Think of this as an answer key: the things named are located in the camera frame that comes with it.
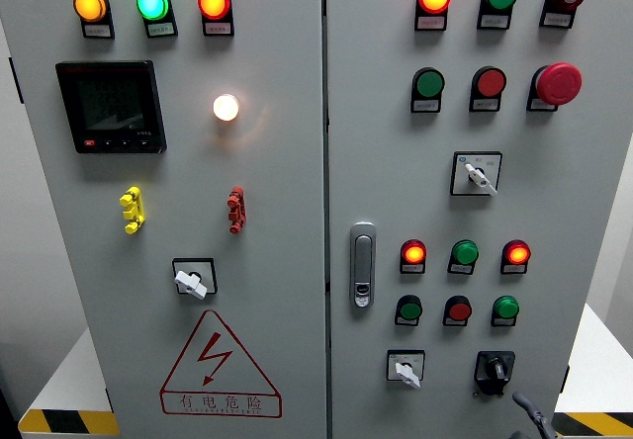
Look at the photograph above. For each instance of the black door hinge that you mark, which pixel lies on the black door hinge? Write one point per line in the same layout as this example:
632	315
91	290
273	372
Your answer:
109	400
16	80
565	379

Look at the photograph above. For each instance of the black and yellow striped tape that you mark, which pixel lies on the black and yellow striped tape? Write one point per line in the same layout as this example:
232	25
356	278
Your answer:
64	421
598	424

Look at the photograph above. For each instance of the small label plate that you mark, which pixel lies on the small label plate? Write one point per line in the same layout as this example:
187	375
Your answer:
455	322
97	30
161	28
430	23
459	269
513	269
503	322
406	321
218	28
484	105
412	268
426	106
493	21
540	104
556	20

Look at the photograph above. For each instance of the small green lamp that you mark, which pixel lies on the small green lamp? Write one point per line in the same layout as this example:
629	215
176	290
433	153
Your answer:
466	252
507	307

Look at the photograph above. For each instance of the small red push button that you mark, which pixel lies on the small red push button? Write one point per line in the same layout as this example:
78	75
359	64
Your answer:
459	310

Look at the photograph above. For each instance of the small lit red lamp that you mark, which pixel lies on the small lit red lamp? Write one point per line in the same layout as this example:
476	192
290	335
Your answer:
516	253
414	253

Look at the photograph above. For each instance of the small green push button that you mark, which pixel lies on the small green push button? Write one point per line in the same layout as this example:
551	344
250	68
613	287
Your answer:
410	309

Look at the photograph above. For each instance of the silver door lock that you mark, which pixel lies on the silver door lock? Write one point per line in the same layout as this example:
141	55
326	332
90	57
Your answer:
363	261

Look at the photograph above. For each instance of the pale grey door with lock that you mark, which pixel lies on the pale grey door with lock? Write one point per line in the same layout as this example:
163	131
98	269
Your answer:
395	187

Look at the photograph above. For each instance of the red warning triangle sticker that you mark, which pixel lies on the red warning triangle sticker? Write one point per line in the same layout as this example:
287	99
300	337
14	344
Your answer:
211	357

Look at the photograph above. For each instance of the pale grey cabinet door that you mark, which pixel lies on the pale grey cabinet door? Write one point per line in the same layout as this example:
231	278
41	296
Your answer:
277	211

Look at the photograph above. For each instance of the large red stop button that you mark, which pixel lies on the large red stop button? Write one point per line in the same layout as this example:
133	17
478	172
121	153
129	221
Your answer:
559	84

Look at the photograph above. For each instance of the large red push button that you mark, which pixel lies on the large red push button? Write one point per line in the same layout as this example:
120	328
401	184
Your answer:
490	82

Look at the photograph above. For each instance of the large green push button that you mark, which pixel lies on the large green push button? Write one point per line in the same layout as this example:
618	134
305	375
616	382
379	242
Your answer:
429	83

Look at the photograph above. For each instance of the white round lamp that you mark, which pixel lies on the white round lamp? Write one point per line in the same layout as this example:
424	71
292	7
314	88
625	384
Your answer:
226	107

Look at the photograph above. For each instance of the black display meter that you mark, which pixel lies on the black display meter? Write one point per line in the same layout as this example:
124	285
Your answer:
111	103

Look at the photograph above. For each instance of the large lit green lamp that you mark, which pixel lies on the large lit green lamp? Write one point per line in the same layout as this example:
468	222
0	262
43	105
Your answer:
153	3

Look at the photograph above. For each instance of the large yellow round lamp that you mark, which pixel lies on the large yellow round lamp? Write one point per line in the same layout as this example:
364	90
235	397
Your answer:
90	5

